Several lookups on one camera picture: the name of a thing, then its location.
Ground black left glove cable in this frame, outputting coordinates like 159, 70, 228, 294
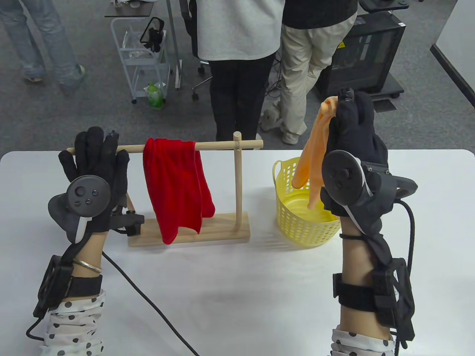
102, 251, 201, 356

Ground black glove cable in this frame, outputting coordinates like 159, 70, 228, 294
102, 251, 201, 356
393, 198, 415, 356

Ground clear plastic bag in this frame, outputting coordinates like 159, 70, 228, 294
122, 32, 150, 60

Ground black right glove cable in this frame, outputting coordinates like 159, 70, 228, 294
393, 198, 415, 356

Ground black office chair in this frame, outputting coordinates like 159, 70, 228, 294
178, 0, 214, 100

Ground person's right hand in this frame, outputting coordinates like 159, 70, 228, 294
320, 88, 394, 235

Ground black strapped right forearm module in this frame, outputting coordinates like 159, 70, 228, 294
333, 258, 416, 349

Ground gold bracelet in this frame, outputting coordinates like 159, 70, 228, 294
72, 258, 103, 274

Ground green drink bottle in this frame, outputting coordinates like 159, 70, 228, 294
144, 82, 166, 110

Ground black headset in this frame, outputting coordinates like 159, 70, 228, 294
140, 17, 166, 52

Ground person's left forearm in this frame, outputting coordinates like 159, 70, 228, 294
39, 234, 106, 356

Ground yellow perforated plastic basket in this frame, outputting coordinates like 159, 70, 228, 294
273, 157, 342, 247

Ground person's right forearm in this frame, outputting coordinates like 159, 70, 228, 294
331, 215, 416, 356

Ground red towel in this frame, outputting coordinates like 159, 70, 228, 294
143, 138, 216, 245

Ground black round left hand controller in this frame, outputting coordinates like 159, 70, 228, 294
48, 175, 112, 244

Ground black strapped forearm module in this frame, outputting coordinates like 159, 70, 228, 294
33, 255, 103, 317
333, 258, 416, 349

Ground black left wrist camera bracket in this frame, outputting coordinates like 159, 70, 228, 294
111, 210, 145, 237

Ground black round right hand controller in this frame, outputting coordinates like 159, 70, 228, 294
321, 149, 419, 238

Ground black strapped left forearm module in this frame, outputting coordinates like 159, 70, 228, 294
33, 255, 103, 317

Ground black glass-door cabinet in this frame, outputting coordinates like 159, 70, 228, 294
315, 13, 407, 100

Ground white wire cart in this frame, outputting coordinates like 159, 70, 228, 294
111, 17, 173, 104

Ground dark side desk top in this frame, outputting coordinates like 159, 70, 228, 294
105, 0, 154, 18

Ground black round hand controller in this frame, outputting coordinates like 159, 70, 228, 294
321, 149, 419, 238
48, 175, 112, 244

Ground white desk leg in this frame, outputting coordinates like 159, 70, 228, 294
166, 0, 182, 89

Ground person's left hand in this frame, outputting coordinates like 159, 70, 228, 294
58, 127, 130, 243

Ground orange towel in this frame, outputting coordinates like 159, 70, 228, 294
291, 96, 340, 210

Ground wooden towel rack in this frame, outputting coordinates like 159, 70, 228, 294
67, 132, 264, 248

